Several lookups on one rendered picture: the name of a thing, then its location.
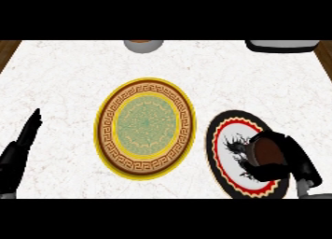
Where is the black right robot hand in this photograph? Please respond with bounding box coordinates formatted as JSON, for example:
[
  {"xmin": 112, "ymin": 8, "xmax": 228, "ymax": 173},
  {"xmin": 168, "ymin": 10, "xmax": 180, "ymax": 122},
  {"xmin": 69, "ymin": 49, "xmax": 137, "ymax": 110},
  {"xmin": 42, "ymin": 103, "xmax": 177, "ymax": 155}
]
[{"xmin": 242, "ymin": 130, "xmax": 323, "ymax": 189}]

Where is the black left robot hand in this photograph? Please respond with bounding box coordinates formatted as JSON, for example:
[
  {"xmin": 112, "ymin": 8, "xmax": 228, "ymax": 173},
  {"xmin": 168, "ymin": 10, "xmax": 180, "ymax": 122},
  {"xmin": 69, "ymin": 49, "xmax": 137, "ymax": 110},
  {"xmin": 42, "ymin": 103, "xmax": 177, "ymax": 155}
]
[{"xmin": 0, "ymin": 107, "xmax": 44, "ymax": 198}]

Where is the brown chocolate cupcake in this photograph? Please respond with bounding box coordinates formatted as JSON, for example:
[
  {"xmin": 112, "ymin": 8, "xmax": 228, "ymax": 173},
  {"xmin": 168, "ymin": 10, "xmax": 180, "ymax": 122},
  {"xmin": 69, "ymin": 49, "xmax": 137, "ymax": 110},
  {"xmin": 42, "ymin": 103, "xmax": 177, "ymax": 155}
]
[{"xmin": 244, "ymin": 135, "xmax": 289, "ymax": 167}]

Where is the black red white patterned plate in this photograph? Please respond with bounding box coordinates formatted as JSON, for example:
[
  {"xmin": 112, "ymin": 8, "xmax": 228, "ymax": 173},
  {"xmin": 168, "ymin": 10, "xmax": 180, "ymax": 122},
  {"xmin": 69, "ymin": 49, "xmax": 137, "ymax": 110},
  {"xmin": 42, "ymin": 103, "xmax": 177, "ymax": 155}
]
[{"xmin": 205, "ymin": 109, "xmax": 290, "ymax": 200}]

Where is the yellow brown green patterned plate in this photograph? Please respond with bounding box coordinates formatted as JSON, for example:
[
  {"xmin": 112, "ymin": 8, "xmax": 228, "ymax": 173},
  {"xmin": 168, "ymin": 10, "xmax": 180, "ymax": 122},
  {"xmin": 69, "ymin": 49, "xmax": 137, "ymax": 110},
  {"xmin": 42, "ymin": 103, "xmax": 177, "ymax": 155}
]
[{"xmin": 93, "ymin": 77, "xmax": 197, "ymax": 181}]

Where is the white and black appliance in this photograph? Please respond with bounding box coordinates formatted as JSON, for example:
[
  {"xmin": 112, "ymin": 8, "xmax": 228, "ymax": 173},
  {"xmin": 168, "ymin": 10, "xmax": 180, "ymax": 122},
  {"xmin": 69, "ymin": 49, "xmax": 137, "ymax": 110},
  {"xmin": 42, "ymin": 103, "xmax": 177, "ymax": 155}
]
[{"xmin": 243, "ymin": 39, "xmax": 321, "ymax": 54}]

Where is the grey cup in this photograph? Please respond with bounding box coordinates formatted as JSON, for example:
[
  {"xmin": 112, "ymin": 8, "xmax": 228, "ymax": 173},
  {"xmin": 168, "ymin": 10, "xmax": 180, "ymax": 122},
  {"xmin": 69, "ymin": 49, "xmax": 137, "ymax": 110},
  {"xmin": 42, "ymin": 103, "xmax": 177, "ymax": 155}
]
[{"xmin": 122, "ymin": 39, "xmax": 165, "ymax": 54}]

